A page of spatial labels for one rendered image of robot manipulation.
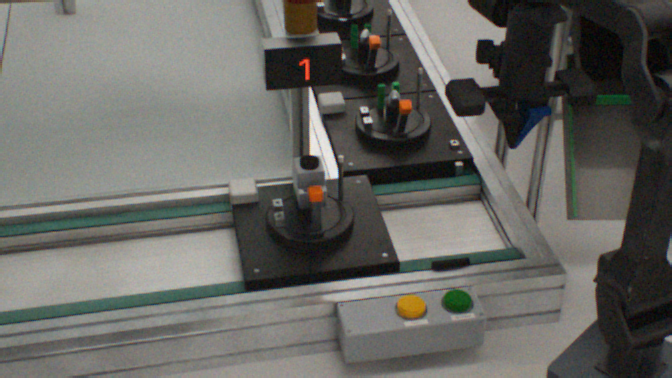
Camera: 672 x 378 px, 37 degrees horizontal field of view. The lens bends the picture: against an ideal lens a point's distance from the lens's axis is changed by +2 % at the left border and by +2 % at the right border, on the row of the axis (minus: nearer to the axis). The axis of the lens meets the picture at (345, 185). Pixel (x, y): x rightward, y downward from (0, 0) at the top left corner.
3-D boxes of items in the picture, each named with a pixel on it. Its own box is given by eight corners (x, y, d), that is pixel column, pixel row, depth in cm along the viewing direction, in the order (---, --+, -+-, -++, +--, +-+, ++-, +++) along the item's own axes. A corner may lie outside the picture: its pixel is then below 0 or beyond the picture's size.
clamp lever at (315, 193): (323, 231, 151) (323, 192, 147) (310, 233, 151) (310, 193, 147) (319, 217, 154) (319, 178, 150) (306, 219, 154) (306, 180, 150)
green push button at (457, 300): (474, 315, 144) (475, 305, 142) (447, 318, 143) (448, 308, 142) (465, 296, 147) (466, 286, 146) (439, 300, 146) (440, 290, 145)
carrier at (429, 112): (473, 167, 175) (479, 106, 168) (341, 181, 171) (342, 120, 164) (436, 99, 194) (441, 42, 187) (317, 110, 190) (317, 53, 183)
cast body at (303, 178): (327, 206, 153) (327, 169, 149) (299, 209, 152) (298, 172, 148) (317, 176, 159) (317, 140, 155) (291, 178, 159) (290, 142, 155)
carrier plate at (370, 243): (399, 272, 152) (400, 261, 150) (245, 291, 148) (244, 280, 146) (367, 183, 171) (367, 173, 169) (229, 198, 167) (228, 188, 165)
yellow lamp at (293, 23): (319, 33, 149) (319, 3, 146) (286, 36, 148) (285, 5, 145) (313, 18, 153) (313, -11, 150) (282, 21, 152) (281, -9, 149)
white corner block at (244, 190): (259, 211, 164) (258, 191, 161) (232, 214, 163) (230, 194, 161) (256, 195, 168) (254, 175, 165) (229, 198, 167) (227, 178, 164)
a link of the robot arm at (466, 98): (609, 48, 122) (590, 25, 127) (461, 61, 119) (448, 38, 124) (597, 106, 127) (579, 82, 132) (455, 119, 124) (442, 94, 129)
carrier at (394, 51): (436, 98, 195) (440, 41, 187) (317, 109, 191) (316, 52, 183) (406, 42, 214) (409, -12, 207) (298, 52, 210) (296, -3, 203)
